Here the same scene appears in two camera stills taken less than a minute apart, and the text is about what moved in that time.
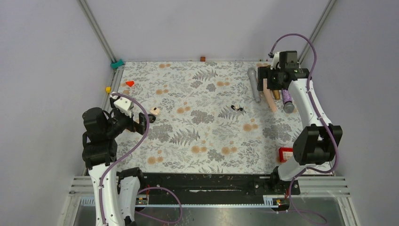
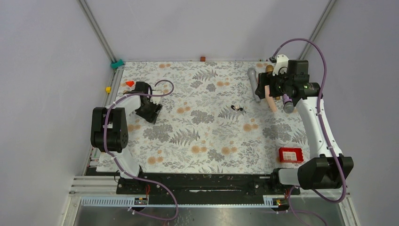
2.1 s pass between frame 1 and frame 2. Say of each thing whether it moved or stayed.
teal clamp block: stayed
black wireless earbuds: stayed
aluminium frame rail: stayed
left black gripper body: moved
